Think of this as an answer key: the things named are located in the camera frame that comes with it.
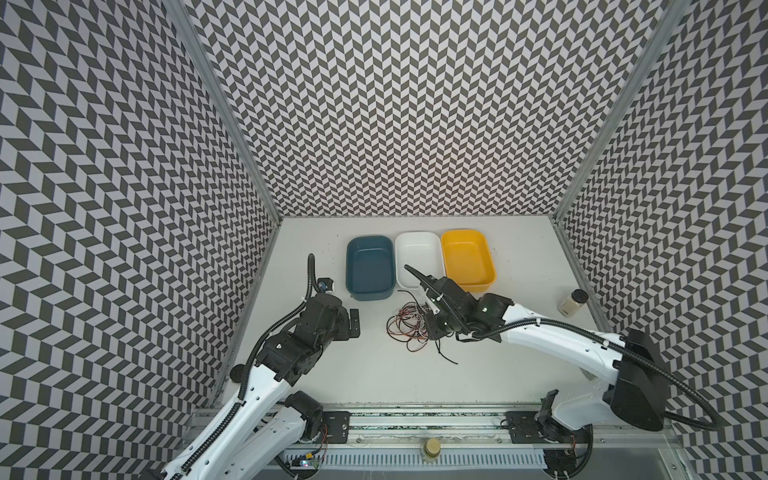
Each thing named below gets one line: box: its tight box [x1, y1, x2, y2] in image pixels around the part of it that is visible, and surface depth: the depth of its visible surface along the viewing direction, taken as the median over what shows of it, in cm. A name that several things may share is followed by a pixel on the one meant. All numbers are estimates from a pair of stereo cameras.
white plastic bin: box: [394, 232, 446, 290], surface depth 107 cm
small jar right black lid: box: [557, 288, 589, 318], surface depth 89 cm
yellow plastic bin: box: [441, 229, 497, 293], surface depth 106 cm
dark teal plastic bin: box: [345, 235, 396, 301], surface depth 104 cm
